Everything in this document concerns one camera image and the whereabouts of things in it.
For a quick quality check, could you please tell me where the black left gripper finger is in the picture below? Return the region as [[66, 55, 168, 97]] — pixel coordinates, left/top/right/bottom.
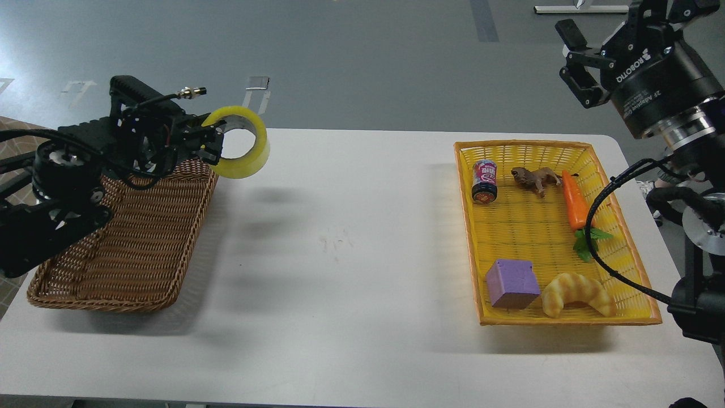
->
[[193, 116, 227, 165]]

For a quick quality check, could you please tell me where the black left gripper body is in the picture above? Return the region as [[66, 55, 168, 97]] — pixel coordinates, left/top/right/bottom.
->
[[156, 116, 203, 171]]

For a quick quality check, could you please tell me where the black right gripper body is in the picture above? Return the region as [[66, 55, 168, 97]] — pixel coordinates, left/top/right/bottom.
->
[[600, 23, 723, 139]]

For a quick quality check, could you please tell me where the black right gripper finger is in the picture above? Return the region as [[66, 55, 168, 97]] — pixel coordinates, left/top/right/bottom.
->
[[626, 0, 720, 43], [555, 19, 618, 109]]

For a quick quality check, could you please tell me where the yellow tape roll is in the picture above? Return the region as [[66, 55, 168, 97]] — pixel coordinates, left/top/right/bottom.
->
[[202, 105, 270, 179]]

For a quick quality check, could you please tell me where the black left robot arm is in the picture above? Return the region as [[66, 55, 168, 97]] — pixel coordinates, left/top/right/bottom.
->
[[1, 75, 227, 278]]

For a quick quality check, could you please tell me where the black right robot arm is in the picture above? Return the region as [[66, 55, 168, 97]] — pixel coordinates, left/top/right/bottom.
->
[[555, 1, 724, 349]]

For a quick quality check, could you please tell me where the brown toy lion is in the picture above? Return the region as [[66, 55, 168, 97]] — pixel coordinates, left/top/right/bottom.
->
[[510, 166, 562, 198]]

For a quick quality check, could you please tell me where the yellow plastic basket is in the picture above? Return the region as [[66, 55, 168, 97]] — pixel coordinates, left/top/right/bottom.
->
[[455, 139, 662, 325]]

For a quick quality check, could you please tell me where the brown wicker basket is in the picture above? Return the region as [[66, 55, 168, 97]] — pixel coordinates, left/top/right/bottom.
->
[[26, 159, 219, 313]]

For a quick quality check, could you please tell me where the orange toy carrot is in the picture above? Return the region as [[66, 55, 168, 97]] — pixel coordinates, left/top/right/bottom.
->
[[561, 170, 593, 263]]

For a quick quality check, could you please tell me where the small soda can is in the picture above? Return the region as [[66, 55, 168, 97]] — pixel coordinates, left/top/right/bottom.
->
[[471, 159, 498, 204]]

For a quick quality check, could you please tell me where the beige checkered cloth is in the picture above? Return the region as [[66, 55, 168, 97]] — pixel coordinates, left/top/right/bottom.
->
[[1, 116, 43, 317]]

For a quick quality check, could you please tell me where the toy croissant bread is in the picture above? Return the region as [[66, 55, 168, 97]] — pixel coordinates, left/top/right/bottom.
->
[[541, 272, 616, 318]]

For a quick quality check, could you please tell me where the purple cube block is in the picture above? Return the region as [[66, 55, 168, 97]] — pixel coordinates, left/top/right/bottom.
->
[[486, 258, 541, 309]]

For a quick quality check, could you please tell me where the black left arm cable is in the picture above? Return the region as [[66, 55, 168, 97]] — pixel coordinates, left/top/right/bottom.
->
[[0, 93, 187, 190]]

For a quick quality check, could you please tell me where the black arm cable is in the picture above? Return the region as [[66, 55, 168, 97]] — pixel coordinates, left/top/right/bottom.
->
[[0, 93, 187, 190], [585, 158, 675, 302]]

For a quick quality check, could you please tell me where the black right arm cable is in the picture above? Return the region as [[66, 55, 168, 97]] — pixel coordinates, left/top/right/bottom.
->
[[585, 158, 675, 302]]

